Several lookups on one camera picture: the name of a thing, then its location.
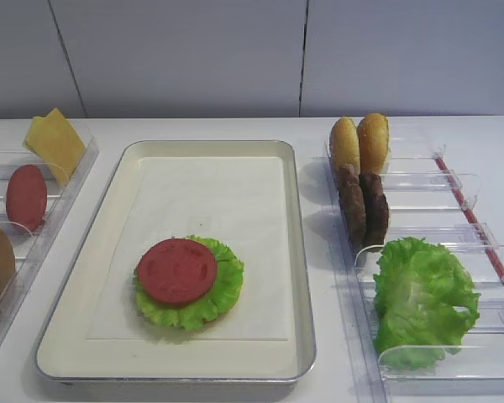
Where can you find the red tomato slice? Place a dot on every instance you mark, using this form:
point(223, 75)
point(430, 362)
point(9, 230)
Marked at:
point(26, 197)
point(177, 271)

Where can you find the left brown meat patty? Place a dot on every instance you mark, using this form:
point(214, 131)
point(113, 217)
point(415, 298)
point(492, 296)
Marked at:
point(352, 203)

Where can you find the brown meat patty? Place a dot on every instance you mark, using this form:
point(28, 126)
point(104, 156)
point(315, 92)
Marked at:
point(352, 203)
point(377, 212)

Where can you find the green lettuce leaf on tray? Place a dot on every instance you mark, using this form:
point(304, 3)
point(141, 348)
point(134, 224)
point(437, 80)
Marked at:
point(220, 299)

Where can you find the right brown meat patty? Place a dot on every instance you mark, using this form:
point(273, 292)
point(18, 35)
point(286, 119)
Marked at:
point(377, 212)

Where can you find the green lettuce leaf in rack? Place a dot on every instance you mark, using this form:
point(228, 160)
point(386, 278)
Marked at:
point(425, 301)

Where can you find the front yellow cheese slice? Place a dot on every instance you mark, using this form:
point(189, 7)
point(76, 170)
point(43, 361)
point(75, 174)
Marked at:
point(59, 146)

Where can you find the yellow cheese slice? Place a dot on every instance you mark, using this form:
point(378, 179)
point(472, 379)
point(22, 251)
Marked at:
point(59, 146)
point(34, 133)

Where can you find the rear yellow cheese slice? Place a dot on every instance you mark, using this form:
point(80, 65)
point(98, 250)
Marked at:
point(34, 133)

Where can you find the white paper tray liner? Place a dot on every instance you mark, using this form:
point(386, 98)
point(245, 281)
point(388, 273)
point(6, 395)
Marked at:
point(238, 201)

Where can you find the cream metal tray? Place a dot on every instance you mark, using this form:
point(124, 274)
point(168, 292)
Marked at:
point(66, 353)

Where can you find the left bun half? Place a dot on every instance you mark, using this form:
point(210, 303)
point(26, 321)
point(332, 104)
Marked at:
point(344, 144)

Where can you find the bun half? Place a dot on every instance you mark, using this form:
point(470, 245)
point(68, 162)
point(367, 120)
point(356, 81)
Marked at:
point(344, 144)
point(373, 134)

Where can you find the right bun half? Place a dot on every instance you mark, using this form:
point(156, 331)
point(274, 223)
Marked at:
point(373, 134)

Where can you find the clear acrylic rack right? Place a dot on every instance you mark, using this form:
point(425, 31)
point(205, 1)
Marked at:
point(427, 200)

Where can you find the clear acrylic rack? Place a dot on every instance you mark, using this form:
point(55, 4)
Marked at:
point(30, 248)
point(427, 200)

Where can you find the clear acrylic rack left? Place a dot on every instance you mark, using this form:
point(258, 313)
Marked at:
point(30, 248)

